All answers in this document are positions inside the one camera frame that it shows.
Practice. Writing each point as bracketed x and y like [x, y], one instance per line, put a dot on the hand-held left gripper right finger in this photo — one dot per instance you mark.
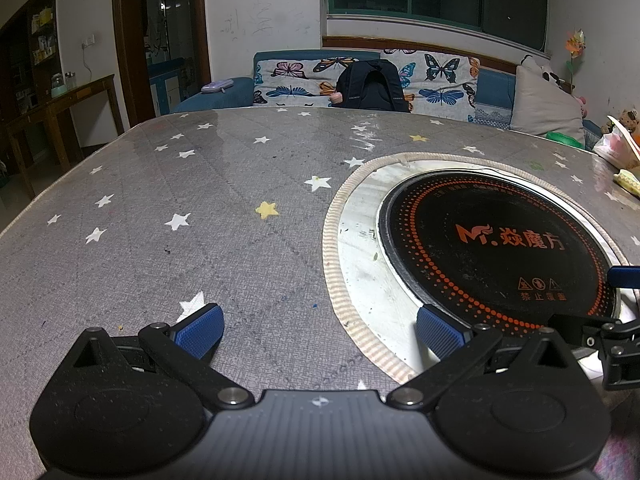
[440, 332]

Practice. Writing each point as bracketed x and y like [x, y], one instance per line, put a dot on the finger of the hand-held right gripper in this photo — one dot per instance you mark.
[617, 347]
[625, 276]

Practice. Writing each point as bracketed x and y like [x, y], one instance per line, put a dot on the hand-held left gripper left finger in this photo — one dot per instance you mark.
[197, 332]

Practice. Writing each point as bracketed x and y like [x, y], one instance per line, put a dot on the grey star tablecloth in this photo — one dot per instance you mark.
[200, 235]

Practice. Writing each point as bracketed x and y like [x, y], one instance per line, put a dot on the yellow packet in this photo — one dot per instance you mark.
[627, 179]

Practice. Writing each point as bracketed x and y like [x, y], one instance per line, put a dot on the black round induction cooker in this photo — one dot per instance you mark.
[500, 250]

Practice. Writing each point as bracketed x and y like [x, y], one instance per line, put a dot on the white plastic bag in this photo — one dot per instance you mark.
[612, 147]

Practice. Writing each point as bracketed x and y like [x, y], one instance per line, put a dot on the green object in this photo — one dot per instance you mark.
[562, 136]

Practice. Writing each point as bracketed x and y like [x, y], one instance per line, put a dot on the brown teddy bear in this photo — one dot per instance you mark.
[629, 120]

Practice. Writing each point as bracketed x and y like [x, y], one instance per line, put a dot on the pink plush toy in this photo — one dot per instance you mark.
[582, 106]

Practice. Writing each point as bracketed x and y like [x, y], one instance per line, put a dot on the grey pillow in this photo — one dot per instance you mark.
[545, 105]

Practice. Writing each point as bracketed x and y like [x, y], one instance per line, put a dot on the panda plush toy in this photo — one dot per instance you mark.
[550, 77]

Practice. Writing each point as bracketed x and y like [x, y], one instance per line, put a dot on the blue sofa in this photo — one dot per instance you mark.
[492, 95]

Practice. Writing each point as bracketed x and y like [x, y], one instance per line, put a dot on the paper flower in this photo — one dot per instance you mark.
[575, 42]

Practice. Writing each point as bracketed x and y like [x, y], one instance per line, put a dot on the purple pencil case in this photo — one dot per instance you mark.
[216, 87]

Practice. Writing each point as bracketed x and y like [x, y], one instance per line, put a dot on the black backpack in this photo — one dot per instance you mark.
[372, 87]

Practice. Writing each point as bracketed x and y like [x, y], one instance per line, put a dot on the wooden side table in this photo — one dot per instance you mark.
[60, 105]

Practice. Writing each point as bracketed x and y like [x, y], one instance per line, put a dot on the butterfly print sofa cover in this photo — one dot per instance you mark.
[295, 85]

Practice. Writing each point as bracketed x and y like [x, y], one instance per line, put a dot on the glass jar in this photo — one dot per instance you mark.
[70, 80]

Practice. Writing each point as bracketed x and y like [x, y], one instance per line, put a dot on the green white jar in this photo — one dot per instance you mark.
[58, 85]

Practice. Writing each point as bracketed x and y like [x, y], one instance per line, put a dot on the wooden door frame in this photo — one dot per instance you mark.
[125, 60]

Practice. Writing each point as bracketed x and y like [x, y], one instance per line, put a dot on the wall socket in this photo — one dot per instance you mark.
[88, 41]

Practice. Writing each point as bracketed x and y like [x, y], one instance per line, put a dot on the wall shelf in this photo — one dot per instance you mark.
[35, 45]

